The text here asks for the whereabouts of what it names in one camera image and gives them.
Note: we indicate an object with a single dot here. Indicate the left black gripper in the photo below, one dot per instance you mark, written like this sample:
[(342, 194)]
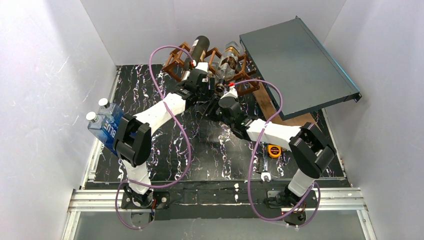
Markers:
[(201, 87)]

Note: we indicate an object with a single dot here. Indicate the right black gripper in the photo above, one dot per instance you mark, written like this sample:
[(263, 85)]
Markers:
[(212, 106)]

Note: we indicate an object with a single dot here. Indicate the clear square liquor bottle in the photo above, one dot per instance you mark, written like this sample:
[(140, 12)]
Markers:
[(211, 80), (227, 65)]

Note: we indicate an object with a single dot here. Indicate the dark green wine bottle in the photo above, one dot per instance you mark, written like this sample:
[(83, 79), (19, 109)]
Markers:
[(197, 52)]

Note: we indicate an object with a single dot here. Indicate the blue square glass bottle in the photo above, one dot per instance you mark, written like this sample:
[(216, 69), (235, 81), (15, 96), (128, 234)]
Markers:
[(111, 110), (103, 128)]

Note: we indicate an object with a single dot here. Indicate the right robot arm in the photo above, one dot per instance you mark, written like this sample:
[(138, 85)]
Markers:
[(311, 149)]

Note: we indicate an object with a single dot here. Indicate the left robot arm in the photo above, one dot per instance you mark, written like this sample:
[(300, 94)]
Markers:
[(133, 140)]

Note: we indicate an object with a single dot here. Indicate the brown wooden wine rack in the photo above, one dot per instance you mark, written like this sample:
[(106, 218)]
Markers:
[(212, 57)]

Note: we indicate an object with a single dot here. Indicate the brown wooden board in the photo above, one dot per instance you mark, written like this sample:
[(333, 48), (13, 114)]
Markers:
[(266, 105)]

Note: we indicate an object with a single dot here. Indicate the black comb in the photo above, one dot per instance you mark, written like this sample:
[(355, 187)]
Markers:
[(259, 164)]

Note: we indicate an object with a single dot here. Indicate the orange tape measure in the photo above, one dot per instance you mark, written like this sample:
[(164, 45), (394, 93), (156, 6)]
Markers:
[(274, 151)]

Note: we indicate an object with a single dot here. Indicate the silver wrench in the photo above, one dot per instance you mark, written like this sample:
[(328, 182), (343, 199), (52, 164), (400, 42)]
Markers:
[(265, 174)]

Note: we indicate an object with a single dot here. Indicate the dark grey flat box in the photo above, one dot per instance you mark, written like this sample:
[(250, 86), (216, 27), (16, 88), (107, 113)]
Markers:
[(301, 75)]

